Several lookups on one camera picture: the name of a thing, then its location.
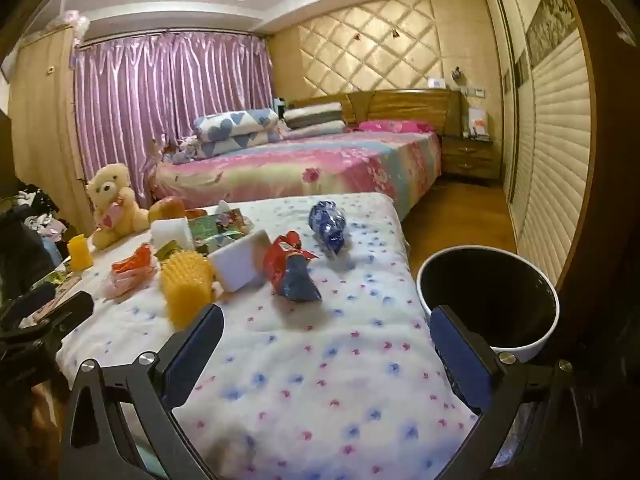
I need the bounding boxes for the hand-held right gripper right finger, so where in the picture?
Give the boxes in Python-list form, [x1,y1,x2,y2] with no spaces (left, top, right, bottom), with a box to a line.
[429,304,576,480]

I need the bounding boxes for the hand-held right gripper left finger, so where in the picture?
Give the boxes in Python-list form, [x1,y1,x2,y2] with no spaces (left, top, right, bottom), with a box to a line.
[60,304,226,480]

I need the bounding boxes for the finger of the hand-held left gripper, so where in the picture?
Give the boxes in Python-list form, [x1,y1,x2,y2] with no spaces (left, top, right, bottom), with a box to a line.
[0,290,96,348]
[0,282,57,321]

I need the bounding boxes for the yellow spiky brush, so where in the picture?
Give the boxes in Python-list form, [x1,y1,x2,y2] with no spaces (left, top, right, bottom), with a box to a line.
[160,251,215,331]

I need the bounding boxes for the white trash bin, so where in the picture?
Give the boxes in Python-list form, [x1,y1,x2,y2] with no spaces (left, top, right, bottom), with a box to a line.
[416,245,560,363]

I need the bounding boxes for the red orange wrapper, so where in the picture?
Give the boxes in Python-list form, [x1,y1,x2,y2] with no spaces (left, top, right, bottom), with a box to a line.
[104,242,158,301]

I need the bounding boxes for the large white foam block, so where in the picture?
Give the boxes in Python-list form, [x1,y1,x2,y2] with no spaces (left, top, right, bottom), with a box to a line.
[207,230,273,292]

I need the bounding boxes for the small white foam block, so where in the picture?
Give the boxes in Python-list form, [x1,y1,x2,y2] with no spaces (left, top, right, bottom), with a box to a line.
[150,217,195,251]

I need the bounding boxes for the green tissue box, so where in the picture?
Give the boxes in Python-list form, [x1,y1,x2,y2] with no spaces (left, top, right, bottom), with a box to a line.
[187,200,251,256]

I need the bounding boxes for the red and blue snack bag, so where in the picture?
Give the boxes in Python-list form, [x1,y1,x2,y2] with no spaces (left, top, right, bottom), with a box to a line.
[263,231,322,302]

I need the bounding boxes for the blue plastic bag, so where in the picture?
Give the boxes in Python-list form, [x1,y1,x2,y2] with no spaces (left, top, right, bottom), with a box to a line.
[307,200,349,255]

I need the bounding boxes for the green packets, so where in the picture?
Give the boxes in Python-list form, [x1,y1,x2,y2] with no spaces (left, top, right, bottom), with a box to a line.
[30,270,68,291]

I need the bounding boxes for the dark cloth pile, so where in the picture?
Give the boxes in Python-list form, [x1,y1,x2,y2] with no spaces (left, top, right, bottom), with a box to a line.
[0,180,68,286]

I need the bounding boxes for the white floral blanket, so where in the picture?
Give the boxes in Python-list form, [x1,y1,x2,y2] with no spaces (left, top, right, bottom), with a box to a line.
[55,192,478,480]

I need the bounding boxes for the cream teddy bear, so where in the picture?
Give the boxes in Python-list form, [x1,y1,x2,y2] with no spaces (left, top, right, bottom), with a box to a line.
[86,162,151,250]

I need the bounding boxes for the orange plush toy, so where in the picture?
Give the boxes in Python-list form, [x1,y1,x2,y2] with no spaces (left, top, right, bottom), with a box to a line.
[148,196,187,223]

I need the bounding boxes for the light wooden wardrobe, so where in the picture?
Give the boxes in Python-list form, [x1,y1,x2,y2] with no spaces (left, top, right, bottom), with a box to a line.
[7,25,96,221]

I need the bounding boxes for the small stuffed toys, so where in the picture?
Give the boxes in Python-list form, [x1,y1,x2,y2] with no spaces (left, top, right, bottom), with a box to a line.
[160,137,198,163]

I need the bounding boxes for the wooden nightstand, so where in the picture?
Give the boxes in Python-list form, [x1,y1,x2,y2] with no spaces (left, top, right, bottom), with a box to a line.
[442,135,501,181]

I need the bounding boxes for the folded heart print quilt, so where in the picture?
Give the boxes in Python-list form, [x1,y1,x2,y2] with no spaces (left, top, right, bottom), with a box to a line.
[195,127,283,158]

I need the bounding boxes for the bed with floral sheet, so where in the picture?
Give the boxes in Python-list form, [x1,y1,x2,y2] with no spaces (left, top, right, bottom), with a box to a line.
[150,130,443,221]

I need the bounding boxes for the blue heart pillows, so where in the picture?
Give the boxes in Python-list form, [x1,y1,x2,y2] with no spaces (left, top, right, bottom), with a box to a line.
[193,108,280,141]

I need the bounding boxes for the purple curtain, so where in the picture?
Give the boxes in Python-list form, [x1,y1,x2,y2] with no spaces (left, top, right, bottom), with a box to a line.
[72,30,275,211]

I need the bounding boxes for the white and orange box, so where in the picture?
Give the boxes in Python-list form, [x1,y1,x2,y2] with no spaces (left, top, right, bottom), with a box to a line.
[467,107,490,138]

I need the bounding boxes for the pink floral pillow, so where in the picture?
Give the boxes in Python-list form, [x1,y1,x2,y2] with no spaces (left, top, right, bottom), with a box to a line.
[357,119,438,135]

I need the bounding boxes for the louvered sliding door wardrobe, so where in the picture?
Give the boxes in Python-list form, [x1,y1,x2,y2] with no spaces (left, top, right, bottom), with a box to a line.
[482,0,596,291]

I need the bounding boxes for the white pillow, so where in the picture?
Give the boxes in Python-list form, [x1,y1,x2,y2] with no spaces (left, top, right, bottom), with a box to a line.
[280,121,348,140]

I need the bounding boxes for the wooden headboard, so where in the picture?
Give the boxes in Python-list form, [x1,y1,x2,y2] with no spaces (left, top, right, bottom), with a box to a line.
[287,89,461,136]

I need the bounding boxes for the striped pillow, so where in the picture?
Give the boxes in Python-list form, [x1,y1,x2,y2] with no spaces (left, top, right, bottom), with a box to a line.
[284,102,346,130]

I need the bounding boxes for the pale pink decoration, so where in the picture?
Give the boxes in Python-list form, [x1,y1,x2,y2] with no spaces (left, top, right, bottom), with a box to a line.
[62,10,91,68]

